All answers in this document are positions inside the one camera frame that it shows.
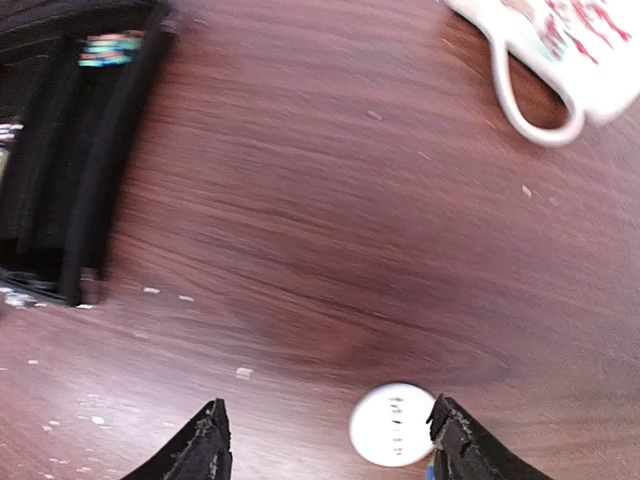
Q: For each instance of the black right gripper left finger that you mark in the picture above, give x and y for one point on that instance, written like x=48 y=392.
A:
x=200 y=450

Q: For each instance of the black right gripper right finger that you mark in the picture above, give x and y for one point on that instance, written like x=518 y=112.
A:
x=465 y=449

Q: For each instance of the white dealer button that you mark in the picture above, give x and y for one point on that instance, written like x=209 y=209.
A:
x=390 y=426

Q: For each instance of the black poker set case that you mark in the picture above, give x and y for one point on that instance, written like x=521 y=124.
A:
x=61 y=177

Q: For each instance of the red dice row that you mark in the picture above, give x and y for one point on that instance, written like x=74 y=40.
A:
x=9 y=132

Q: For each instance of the small poker chip stack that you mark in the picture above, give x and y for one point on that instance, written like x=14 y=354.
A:
x=111 y=49

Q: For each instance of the white mug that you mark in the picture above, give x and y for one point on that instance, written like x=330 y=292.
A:
x=586 y=51

